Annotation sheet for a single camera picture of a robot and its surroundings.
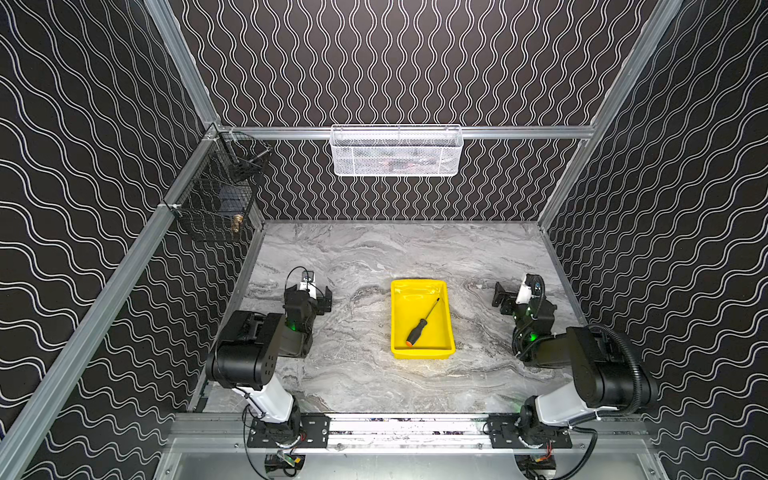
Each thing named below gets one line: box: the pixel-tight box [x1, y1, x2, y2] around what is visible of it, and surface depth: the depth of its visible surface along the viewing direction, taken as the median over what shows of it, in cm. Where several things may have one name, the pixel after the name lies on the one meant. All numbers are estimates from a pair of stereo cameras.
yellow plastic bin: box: [390, 279, 456, 360], surface depth 93 cm
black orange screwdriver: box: [406, 297, 440, 348], surface depth 91 cm
